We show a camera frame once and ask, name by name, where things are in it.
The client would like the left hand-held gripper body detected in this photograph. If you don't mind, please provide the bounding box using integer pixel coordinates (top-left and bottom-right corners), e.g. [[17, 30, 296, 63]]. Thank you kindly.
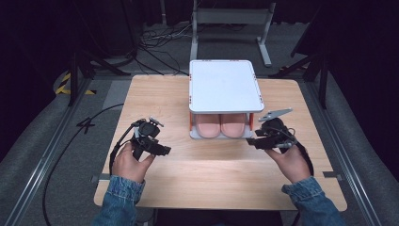
[[129, 116, 168, 161]]

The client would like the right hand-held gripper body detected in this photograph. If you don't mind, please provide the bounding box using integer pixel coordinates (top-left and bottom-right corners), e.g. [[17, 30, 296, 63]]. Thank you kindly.
[[254, 107, 298, 154]]

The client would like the person's left hand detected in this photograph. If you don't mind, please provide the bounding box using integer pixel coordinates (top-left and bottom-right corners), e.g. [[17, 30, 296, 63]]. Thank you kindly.
[[111, 142, 156, 185]]

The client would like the person's right hand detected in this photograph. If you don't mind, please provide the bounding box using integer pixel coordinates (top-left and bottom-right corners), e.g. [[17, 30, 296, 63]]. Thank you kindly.
[[264, 144, 312, 185]]

